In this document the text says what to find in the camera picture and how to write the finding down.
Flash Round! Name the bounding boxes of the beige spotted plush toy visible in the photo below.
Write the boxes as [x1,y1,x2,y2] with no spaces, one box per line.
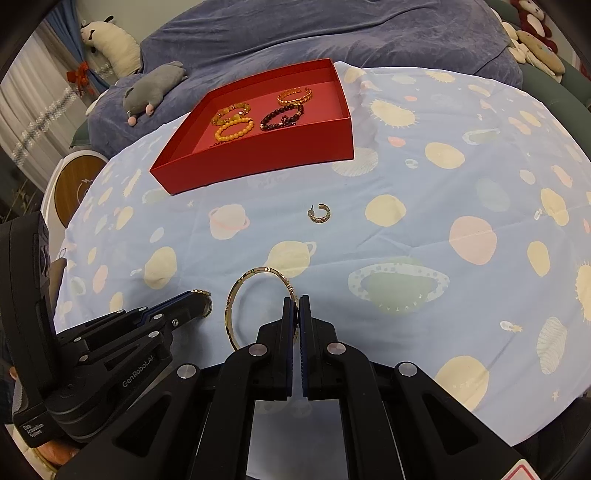
[501,21,566,84]

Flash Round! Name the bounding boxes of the grey plush mouse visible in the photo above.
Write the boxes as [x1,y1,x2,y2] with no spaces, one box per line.
[122,61,189,125]

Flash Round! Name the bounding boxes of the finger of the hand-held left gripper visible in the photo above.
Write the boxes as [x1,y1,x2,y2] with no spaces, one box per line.
[299,294,527,480]
[55,295,296,480]

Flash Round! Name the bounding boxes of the white plush toy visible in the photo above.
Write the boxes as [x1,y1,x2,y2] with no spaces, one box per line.
[79,16,143,77]

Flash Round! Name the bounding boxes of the gold woven cuff bracelet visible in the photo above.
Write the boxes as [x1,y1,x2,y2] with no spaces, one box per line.
[276,87,315,106]

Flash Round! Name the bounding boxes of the light blue planet-print sheet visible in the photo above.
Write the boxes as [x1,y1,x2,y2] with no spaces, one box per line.
[53,62,591,444]

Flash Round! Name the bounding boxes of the white curtain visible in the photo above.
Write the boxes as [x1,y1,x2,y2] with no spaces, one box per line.
[0,23,77,185]

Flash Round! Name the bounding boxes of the dark branches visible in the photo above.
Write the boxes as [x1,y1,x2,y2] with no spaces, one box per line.
[0,182,44,222]

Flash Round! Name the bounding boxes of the black bead bracelet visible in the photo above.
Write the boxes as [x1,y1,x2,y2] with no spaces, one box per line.
[259,104,305,132]

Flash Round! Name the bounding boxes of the white device with wooden disc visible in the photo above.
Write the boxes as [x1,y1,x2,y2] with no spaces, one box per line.
[44,150,109,229]

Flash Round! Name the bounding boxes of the blue curtain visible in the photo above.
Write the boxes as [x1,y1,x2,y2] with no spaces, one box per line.
[44,7,116,100]

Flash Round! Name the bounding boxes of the thin gold bangle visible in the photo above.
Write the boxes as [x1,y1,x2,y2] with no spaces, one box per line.
[225,266,298,352]

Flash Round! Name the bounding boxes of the red cardboard box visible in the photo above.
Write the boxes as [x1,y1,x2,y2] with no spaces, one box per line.
[150,58,355,195]

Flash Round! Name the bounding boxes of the yellow glass bead bracelet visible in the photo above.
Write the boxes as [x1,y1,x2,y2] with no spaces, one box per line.
[211,103,253,126]

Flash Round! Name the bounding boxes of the red monkey plush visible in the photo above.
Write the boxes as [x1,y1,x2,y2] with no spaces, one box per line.
[510,0,559,54]

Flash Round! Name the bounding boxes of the red bow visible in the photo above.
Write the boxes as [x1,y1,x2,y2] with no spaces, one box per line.
[66,62,90,97]

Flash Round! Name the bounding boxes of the orange bead bracelet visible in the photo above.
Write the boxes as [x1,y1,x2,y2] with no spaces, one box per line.
[213,117,256,142]

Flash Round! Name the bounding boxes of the silver tinsel garland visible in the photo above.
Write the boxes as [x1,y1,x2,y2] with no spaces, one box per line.
[11,88,77,162]

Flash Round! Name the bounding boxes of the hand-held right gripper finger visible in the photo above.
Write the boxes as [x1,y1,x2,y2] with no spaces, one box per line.
[58,292,211,352]
[65,304,214,376]

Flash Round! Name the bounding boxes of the grey-blue fleece blanket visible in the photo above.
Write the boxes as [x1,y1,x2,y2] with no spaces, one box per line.
[85,0,525,160]

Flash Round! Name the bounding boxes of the person's left hand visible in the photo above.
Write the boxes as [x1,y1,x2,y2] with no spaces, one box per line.
[32,440,81,472]

